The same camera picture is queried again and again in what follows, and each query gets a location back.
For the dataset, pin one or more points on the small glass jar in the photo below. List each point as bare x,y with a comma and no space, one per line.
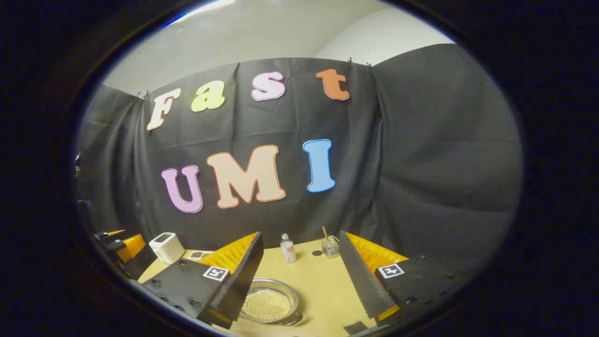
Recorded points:
330,248

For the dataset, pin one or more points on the small pink label bottle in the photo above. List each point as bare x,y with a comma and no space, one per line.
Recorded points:
288,250

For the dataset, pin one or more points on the steel pot with beans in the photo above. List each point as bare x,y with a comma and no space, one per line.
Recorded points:
269,304

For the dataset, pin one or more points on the white toaster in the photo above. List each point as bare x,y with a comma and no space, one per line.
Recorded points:
166,248

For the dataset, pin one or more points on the thin wooden stick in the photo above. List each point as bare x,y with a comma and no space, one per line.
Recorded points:
324,232

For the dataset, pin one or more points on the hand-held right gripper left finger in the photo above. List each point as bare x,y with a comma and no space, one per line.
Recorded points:
243,281

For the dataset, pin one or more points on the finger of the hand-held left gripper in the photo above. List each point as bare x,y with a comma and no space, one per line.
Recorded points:
131,245

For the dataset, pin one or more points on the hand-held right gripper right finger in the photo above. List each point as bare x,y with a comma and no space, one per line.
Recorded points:
362,281

